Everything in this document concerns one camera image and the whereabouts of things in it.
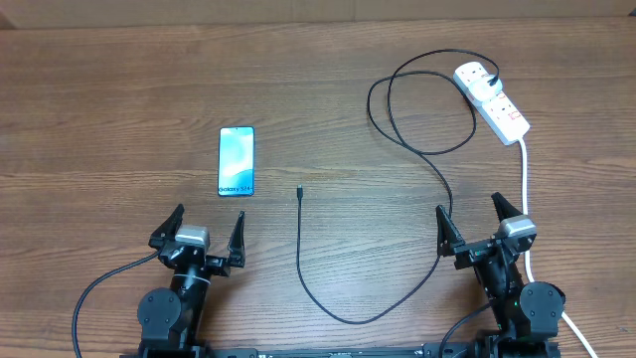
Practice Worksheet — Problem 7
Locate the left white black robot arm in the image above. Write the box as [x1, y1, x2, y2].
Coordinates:
[137, 205, 245, 357]

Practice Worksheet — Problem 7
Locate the white power strip cord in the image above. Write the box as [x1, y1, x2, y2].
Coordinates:
[518, 137, 599, 358]

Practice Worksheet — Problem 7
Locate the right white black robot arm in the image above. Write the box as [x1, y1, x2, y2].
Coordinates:
[436, 192, 566, 358]

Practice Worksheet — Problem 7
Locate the black USB charging cable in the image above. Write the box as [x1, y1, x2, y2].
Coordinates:
[295, 48, 502, 326]

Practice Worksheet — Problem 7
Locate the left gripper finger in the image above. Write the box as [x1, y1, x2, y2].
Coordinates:
[148, 204, 185, 250]
[228, 211, 245, 268]

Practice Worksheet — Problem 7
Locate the blue Samsung Galaxy smartphone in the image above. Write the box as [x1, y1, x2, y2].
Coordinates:
[218, 126, 255, 197]

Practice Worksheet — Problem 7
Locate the white power strip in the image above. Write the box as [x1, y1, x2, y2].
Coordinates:
[453, 62, 531, 145]

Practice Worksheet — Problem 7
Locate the white charger plug adapter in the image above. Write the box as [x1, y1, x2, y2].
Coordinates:
[468, 75, 503, 102]

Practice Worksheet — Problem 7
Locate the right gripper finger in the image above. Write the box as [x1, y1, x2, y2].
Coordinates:
[435, 205, 465, 257]
[491, 192, 522, 222]

